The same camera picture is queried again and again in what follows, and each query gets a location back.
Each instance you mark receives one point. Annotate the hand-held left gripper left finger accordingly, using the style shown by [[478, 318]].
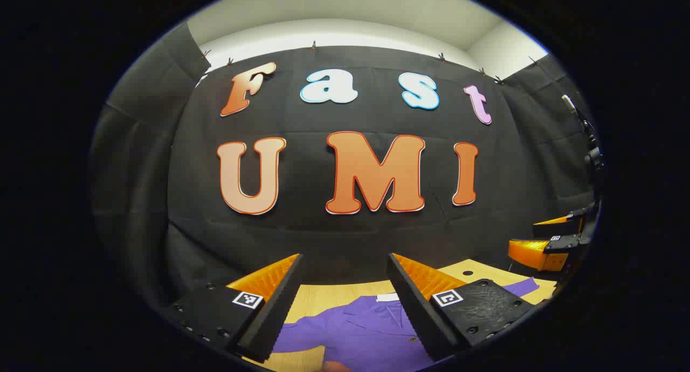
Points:
[[275, 312]]

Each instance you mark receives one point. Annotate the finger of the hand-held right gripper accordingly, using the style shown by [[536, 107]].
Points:
[[560, 226], [539, 253]]

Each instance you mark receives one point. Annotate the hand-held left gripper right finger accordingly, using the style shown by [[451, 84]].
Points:
[[415, 312]]

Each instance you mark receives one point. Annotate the purple button shirt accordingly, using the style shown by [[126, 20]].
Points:
[[366, 329]]

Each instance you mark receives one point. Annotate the black articulated stand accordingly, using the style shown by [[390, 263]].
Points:
[[593, 156]]

